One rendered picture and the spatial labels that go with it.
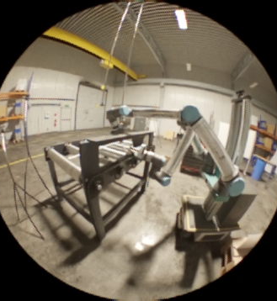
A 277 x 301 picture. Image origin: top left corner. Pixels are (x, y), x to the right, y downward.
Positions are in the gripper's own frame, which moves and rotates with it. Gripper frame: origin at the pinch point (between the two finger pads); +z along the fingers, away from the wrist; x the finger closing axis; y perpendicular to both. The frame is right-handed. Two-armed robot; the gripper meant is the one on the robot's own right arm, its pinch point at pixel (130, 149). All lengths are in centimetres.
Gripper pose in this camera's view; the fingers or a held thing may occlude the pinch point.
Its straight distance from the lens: 98.5
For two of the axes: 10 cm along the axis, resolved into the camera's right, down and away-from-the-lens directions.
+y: 0.4, -5.1, -8.6
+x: -4.1, 7.7, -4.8
